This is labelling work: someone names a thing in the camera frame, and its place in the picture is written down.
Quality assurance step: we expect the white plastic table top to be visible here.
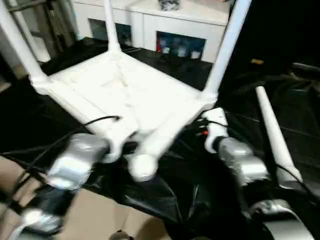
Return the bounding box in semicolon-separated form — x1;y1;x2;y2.
31;48;218;182

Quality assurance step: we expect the white plastic table leg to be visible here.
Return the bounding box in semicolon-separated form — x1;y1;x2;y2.
103;0;122;55
255;85;304;189
204;0;252;102
0;0;47;87

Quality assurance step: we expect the black mat cover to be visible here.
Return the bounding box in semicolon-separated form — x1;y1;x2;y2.
0;36;320;240

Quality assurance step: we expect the white cabinet with glass doors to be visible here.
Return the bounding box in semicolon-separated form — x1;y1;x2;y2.
72;0;233;63

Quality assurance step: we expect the long black pole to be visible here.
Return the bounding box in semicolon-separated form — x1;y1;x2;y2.
292;62;320;76

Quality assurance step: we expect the grey item on cabinet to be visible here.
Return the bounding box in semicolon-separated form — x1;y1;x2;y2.
157;0;181;11

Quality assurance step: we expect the grey metal rack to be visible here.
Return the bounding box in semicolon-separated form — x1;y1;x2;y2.
0;0;78;66

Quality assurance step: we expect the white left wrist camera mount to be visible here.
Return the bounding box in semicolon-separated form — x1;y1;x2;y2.
104;117;141;163

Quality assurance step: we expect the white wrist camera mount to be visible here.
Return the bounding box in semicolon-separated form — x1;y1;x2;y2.
104;117;141;163
202;107;230;154

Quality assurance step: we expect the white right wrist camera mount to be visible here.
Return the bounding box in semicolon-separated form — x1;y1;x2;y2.
202;107;230;154

